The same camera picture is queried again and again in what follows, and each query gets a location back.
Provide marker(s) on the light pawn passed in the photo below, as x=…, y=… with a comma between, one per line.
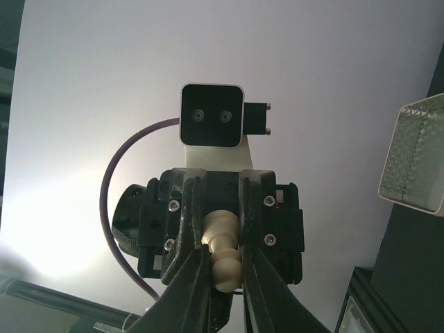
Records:
x=221, y=234

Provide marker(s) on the black frame post left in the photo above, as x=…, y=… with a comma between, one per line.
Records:
x=92, y=317

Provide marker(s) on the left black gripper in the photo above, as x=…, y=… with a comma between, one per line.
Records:
x=223, y=211

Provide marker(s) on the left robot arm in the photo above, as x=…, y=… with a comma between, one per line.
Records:
x=126, y=225

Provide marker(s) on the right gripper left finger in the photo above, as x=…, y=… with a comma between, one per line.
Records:
x=183, y=305

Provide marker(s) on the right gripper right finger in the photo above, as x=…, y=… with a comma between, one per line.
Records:
x=269, y=305

